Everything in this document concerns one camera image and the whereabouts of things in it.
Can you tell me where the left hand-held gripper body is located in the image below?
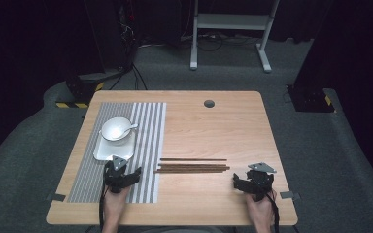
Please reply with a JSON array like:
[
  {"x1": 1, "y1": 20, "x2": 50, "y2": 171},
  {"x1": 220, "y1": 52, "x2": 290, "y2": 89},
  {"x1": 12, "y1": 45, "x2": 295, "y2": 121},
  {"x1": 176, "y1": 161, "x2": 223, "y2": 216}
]
[{"x1": 103, "y1": 155, "x2": 129, "y2": 194}]

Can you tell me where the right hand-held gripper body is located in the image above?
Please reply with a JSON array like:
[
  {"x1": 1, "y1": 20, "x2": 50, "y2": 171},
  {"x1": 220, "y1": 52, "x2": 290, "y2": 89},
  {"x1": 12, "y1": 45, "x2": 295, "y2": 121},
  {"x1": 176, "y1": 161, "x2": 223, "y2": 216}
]
[{"x1": 246, "y1": 162, "x2": 277, "y2": 202}]

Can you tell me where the white square plate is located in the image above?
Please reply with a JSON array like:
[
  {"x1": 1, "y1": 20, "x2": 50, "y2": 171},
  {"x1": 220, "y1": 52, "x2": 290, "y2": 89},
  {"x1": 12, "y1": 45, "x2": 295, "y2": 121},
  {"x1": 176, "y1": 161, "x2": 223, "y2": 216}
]
[{"x1": 92, "y1": 130, "x2": 137, "y2": 162}]

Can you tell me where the person's left hand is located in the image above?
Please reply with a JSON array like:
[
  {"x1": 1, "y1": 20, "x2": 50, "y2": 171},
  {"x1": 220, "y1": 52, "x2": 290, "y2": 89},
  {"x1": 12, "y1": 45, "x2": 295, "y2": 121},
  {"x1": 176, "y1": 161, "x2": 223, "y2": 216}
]
[{"x1": 102, "y1": 185, "x2": 131, "y2": 216}]

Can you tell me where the person's right hand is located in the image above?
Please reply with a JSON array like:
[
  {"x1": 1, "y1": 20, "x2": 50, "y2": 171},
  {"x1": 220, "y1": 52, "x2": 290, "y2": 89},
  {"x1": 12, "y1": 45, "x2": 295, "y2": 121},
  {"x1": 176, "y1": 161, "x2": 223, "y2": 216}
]
[{"x1": 244, "y1": 189, "x2": 278, "y2": 222}]

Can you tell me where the white spoon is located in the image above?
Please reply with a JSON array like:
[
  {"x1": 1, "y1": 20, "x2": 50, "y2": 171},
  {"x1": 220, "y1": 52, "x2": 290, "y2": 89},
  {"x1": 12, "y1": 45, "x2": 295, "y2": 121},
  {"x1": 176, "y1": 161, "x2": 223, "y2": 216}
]
[{"x1": 111, "y1": 122, "x2": 139, "y2": 139}]

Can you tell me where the grey striped placemat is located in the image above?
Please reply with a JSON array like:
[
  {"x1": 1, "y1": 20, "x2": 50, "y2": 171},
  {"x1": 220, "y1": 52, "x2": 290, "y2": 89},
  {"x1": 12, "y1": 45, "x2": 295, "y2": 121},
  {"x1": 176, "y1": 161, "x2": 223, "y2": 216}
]
[{"x1": 67, "y1": 102, "x2": 168, "y2": 204}]

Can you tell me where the white bowl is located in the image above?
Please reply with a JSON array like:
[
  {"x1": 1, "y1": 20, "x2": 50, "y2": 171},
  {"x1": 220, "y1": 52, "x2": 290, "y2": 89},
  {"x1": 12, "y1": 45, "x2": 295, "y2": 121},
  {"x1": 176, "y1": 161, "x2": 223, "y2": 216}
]
[{"x1": 99, "y1": 116, "x2": 137, "y2": 146}]

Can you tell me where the black base with yellow stripes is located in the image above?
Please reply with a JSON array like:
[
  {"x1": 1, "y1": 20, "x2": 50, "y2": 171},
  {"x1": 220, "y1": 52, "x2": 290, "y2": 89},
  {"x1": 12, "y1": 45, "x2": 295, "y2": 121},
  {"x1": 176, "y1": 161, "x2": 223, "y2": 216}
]
[{"x1": 55, "y1": 72, "x2": 106, "y2": 110}]

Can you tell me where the black base with yellow mark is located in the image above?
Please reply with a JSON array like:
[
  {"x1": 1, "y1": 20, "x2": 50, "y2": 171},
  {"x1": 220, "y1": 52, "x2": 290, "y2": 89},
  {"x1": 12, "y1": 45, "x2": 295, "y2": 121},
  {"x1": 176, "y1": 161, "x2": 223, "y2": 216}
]
[{"x1": 286, "y1": 84, "x2": 336, "y2": 114}]

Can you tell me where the dark equipment rack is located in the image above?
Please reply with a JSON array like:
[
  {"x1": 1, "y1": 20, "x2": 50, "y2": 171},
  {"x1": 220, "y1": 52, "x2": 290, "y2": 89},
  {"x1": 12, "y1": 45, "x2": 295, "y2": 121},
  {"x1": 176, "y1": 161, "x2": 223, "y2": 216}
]
[{"x1": 84, "y1": 0, "x2": 141, "y2": 72}]

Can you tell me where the white metal stand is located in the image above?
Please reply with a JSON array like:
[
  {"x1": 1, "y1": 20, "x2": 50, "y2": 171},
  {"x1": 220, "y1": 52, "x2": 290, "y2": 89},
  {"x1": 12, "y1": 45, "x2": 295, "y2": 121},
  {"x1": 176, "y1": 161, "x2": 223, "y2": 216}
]
[{"x1": 189, "y1": 0, "x2": 281, "y2": 74}]

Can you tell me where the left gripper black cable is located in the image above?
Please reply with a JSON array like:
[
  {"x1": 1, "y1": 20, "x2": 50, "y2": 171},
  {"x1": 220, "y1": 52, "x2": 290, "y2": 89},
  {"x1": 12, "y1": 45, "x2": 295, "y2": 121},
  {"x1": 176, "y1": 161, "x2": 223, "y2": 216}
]
[{"x1": 98, "y1": 185, "x2": 108, "y2": 233}]

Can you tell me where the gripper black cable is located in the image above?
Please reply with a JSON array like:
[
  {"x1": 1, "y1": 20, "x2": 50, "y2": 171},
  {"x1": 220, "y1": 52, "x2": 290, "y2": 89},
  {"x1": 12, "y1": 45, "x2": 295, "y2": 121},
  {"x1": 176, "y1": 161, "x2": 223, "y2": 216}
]
[
  {"x1": 98, "y1": 185, "x2": 108, "y2": 233},
  {"x1": 265, "y1": 192, "x2": 281, "y2": 233}
]

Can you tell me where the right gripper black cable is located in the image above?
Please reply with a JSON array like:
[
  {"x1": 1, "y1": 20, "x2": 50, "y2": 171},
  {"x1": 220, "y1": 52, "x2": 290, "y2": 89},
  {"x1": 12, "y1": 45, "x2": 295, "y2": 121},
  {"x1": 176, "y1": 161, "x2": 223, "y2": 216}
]
[{"x1": 265, "y1": 192, "x2": 281, "y2": 233}]

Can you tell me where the black floor cable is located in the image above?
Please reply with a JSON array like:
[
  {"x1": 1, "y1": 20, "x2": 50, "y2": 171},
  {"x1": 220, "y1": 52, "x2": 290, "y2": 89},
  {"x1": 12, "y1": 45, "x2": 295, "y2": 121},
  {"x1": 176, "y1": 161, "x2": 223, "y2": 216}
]
[{"x1": 108, "y1": 62, "x2": 149, "y2": 91}]

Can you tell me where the bundle of floor cables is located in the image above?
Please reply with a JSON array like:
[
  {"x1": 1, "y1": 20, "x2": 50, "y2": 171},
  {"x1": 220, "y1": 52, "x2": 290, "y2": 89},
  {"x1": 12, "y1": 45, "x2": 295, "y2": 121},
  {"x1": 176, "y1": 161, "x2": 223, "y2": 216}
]
[{"x1": 180, "y1": 30, "x2": 260, "y2": 52}]

